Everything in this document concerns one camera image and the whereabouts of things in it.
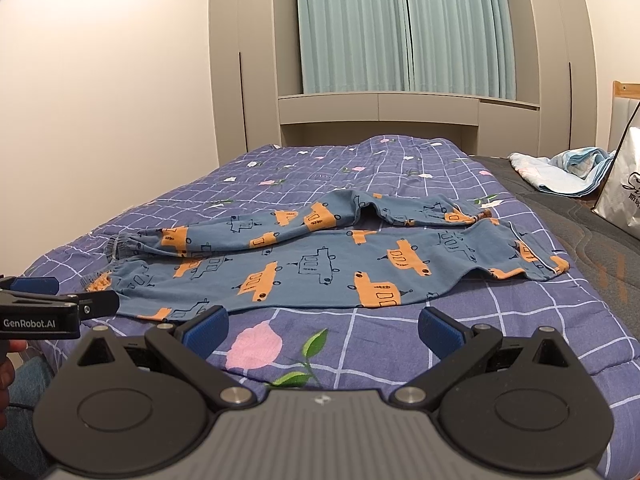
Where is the blue pants orange vehicle print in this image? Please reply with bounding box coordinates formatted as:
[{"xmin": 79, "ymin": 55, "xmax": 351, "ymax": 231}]
[{"xmin": 82, "ymin": 190, "xmax": 568, "ymax": 322}]

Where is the person's left hand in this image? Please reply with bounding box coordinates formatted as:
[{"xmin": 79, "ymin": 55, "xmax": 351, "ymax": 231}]
[{"xmin": 0, "ymin": 340, "xmax": 27, "ymax": 430}]

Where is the purple checked floral quilt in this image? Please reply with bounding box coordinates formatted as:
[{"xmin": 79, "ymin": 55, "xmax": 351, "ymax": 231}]
[{"xmin": 29, "ymin": 136, "xmax": 639, "ymax": 479}]

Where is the light blue white blanket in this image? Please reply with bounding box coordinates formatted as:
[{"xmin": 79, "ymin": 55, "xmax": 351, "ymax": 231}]
[{"xmin": 509, "ymin": 146, "xmax": 616, "ymax": 198}]

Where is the silver white shopping bag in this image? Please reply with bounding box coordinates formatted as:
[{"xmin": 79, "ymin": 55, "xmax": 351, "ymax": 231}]
[{"xmin": 593, "ymin": 105, "xmax": 639, "ymax": 238}]

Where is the wooden padded headboard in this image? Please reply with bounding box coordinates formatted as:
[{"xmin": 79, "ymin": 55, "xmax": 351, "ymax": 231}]
[{"xmin": 608, "ymin": 80, "xmax": 640, "ymax": 151}]

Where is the teal window curtain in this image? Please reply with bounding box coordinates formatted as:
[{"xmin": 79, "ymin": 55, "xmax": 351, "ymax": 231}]
[{"xmin": 297, "ymin": 0, "xmax": 516, "ymax": 100}]

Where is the beige built-in wardrobe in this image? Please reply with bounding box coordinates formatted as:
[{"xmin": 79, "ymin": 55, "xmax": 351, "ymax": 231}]
[{"xmin": 209, "ymin": 0, "xmax": 598, "ymax": 162}]

